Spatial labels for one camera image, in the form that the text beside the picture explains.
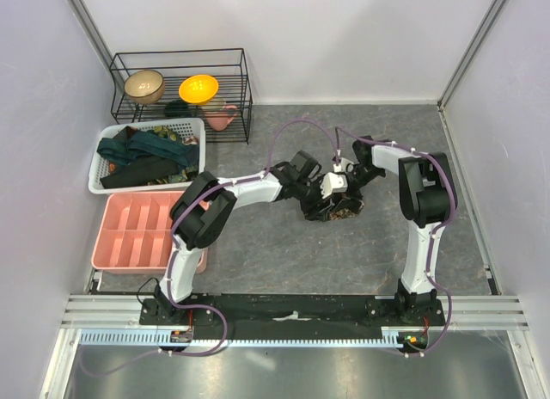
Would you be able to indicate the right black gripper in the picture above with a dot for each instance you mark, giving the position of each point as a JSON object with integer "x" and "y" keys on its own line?
{"x": 357, "y": 193}

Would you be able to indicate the light blue cable duct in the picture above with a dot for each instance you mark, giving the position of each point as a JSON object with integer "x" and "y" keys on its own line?
{"x": 133, "y": 337}

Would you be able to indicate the aluminium rail frame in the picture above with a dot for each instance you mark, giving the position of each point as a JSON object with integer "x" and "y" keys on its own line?
{"x": 482, "y": 351}

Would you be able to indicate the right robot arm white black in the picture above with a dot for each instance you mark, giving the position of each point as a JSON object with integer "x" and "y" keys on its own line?
{"x": 428, "y": 203}

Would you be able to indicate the beige bowl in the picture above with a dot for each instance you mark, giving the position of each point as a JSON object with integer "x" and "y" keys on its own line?
{"x": 145, "y": 87}

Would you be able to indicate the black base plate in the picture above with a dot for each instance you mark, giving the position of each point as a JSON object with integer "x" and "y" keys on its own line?
{"x": 271, "y": 315}

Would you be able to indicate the black tie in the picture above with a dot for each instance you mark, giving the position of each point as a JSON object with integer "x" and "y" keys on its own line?
{"x": 140, "y": 173}

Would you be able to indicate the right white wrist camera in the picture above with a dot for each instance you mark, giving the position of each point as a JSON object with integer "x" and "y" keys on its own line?
{"x": 344, "y": 165}

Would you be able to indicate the white perforated basket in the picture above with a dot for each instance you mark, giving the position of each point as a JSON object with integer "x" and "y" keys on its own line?
{"x": 186, "y": 127}

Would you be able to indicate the pink mug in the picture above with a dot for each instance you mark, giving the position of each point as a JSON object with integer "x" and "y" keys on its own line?
{"x": 220, "y": 119}

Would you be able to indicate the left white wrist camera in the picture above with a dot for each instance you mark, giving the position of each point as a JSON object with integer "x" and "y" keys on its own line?
{"x": 333, "y": 182}

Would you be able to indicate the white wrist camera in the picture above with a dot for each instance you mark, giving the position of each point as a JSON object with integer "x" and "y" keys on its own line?
{"x": 344, "y": 165}
{"x": 333, "y": 182}

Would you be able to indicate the orange bowl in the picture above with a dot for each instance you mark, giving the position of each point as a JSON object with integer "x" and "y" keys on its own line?
{"x": 199, "y": 89}

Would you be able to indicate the teal tie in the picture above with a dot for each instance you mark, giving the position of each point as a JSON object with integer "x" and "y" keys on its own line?
{"x": 130, "y": 144}

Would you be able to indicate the pink divided tray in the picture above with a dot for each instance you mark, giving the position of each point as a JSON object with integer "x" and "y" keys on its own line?
{"x": 134, "y": 237}

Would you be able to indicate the green floral tie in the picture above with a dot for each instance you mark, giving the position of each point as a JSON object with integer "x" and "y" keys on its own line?
{"x": 165, "y": 132}

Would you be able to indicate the dark green bowl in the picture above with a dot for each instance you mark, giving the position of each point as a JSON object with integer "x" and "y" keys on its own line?
{"x": 177, "y": 109}

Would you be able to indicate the brown floral tie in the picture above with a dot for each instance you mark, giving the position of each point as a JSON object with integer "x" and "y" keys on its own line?
{"x": 345, "y": 206}

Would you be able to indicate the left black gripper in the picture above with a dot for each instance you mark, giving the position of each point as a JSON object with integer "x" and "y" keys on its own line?
{"x": 311, "y": 211}

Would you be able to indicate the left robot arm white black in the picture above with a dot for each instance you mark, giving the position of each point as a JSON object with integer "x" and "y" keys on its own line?
{"x": 202, "y": 211}

